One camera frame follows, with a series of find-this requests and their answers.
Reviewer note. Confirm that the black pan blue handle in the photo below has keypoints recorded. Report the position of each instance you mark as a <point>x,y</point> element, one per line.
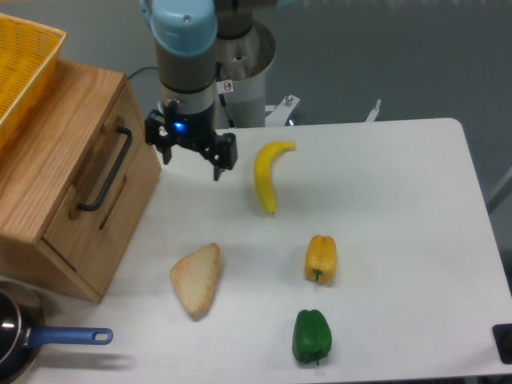
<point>24,331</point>

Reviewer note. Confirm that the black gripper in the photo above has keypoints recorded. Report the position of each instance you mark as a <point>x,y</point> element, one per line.
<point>194,132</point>

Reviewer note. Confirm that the wooden drawer cabinet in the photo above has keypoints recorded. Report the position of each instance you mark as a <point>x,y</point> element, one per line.
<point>37,169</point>

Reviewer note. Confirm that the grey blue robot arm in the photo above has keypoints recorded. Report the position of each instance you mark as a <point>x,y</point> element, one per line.
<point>212,60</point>

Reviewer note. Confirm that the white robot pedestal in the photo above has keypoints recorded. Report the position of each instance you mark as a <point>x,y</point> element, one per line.
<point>244,63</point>

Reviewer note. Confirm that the yellow banana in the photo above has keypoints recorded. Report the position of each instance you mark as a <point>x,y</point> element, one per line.
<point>262,173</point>

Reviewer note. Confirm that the wooden top drawer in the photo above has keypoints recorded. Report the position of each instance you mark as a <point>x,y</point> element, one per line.
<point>96,185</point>

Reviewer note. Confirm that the black corner object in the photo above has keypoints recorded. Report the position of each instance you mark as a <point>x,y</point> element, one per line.
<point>502,337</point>

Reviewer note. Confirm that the yellow plastic basket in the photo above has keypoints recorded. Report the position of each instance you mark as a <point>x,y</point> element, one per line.
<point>29,55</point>

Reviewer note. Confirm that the yellow bell pepper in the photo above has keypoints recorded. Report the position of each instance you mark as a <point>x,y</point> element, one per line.
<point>321,260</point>

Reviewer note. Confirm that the white metal base frame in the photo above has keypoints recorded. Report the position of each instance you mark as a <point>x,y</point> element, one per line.
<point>280,114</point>

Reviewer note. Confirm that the triangular bread slice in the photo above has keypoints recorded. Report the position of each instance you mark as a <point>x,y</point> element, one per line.
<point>194,279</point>

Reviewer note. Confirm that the green bell pepper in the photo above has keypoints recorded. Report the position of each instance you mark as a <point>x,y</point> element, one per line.
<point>312,337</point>

